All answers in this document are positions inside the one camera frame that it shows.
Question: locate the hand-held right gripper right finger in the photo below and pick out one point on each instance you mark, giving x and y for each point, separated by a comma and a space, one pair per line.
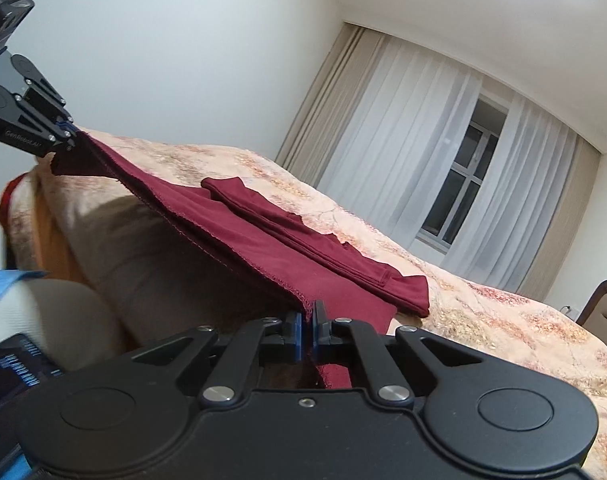
316, 332

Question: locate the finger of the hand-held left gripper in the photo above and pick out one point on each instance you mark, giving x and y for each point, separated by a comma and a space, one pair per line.
45, 92
38, 122

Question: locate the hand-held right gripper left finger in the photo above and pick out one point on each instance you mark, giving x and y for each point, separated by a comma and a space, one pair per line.
297, 336

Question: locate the maroon long-sleeved shirt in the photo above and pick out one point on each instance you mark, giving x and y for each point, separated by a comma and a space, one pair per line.
293, 240

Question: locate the beige mattress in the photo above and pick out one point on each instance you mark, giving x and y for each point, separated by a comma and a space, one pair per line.
133, 260

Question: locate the light blue cloth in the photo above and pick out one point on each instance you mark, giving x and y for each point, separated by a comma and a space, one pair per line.
3, 287

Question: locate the white textured rounded object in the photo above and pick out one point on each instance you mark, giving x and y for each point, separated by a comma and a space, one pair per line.
58, 310

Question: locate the bed with floral cover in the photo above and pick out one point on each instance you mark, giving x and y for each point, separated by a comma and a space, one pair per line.
508, 340

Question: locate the window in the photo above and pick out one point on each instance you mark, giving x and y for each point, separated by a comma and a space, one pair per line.
466, 175

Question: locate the sheer white curtain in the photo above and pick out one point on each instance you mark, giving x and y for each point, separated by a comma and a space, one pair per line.
528, 200
403, 130

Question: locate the black device with screen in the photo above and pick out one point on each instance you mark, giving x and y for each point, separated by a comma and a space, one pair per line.
18, 365

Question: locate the brown and beige headboard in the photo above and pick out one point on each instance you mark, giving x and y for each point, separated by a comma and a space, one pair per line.
603, 312

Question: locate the wall socket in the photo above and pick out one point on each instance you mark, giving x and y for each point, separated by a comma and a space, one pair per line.
568, 308

